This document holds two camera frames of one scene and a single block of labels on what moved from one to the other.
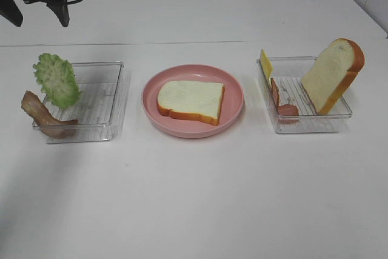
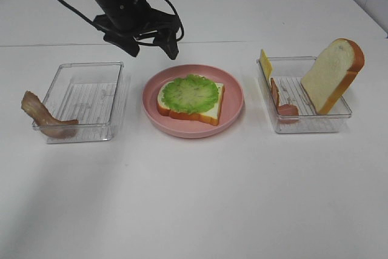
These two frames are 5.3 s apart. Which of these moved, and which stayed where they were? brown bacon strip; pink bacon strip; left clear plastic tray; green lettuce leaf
Moved: green lettuce leaf
Stayed: left clear plastic tray; brown bacon strip; pink bacon strip
